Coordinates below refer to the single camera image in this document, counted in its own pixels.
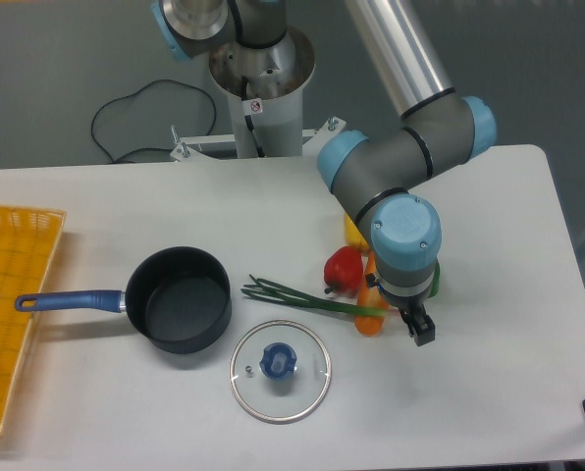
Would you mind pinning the green bell pepper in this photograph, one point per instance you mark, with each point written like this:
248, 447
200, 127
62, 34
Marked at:
434, 289

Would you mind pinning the black saucepan blue handle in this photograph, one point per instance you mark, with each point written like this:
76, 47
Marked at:
179, 298

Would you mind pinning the green onion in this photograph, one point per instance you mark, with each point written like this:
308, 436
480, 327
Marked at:
275, 293

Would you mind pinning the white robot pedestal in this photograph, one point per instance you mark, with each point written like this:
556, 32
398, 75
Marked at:
264, 89

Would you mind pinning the glass lid blue knob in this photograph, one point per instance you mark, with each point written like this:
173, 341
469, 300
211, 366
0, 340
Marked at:
280, 372

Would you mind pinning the yellow plastic basket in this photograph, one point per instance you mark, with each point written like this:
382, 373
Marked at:
29, 238

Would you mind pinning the red bell pepper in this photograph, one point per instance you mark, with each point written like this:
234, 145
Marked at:
343, 272

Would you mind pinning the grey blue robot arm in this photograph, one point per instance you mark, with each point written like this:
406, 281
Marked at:
373, 182

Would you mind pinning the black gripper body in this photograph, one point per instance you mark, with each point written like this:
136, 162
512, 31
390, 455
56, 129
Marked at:
410, 299

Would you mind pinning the yellow bell pepper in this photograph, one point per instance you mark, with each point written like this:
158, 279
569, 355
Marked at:
353, 237

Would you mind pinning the white metal mounting bracket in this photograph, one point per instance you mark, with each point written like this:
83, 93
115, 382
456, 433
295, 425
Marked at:
224, 146

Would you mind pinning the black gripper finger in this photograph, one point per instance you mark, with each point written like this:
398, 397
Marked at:
410, 323
424, 327

